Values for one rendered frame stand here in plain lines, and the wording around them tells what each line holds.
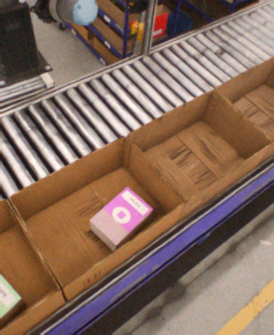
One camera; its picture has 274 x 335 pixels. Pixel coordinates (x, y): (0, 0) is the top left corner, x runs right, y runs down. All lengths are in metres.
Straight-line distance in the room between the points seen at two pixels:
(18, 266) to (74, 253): 0.16
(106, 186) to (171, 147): 0.30
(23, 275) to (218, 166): 0.74
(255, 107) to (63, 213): 0.91
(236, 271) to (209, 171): 0.97
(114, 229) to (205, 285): 1.10
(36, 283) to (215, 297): 1.20
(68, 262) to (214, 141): 0.69
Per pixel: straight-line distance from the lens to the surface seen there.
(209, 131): 1.34
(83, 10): 1.19
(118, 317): 1.28
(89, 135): 1.44
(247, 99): 1.53
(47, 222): 1.09
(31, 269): 1.05
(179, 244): 1.05
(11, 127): 1.51
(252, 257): 2.15
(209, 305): 1.99
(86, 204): 1.11
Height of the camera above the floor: 1.88
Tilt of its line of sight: 54 degrees down
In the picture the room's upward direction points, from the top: 9 degrees clockwise
